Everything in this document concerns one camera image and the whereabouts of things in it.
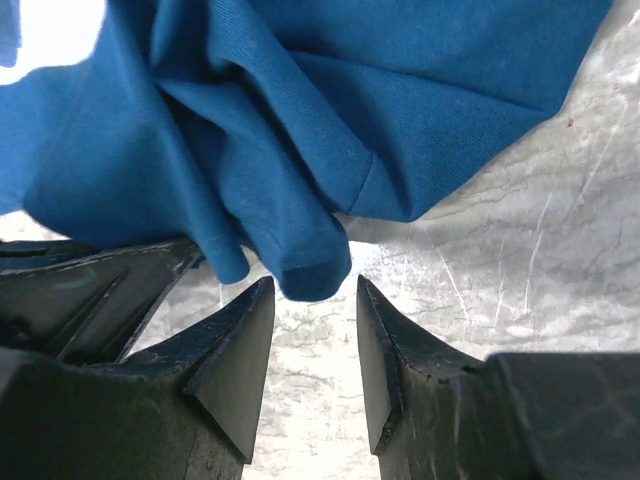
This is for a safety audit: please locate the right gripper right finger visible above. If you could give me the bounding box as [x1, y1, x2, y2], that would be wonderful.
[356, 276, 482, 479]

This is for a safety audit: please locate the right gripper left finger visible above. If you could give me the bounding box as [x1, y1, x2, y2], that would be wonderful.
[122, 277, 275, 479]

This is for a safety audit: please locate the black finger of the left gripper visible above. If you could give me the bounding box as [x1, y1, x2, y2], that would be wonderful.
[1, 239, 200, 363]

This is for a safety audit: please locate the blue printed t shirt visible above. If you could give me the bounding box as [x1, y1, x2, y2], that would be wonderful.
[1, 1, 611, 301]

